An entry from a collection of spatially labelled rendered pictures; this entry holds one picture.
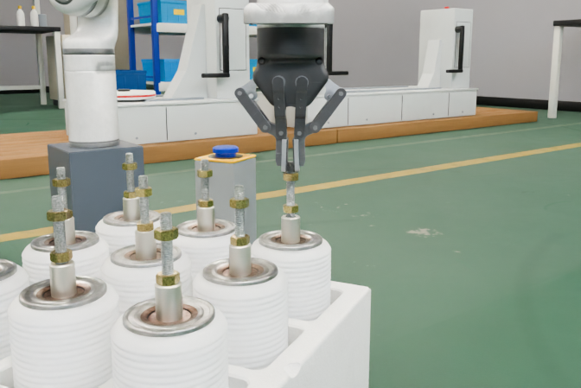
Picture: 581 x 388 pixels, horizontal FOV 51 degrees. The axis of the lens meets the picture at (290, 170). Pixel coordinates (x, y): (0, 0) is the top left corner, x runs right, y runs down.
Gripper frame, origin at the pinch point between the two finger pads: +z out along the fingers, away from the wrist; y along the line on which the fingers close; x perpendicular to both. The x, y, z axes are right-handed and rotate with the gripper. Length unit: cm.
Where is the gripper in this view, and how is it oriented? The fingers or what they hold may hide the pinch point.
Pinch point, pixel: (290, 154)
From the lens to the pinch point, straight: 69.6
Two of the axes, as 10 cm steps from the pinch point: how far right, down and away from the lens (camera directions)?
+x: -0.3, 1.8, -9.8
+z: 0.0, 9.8, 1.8
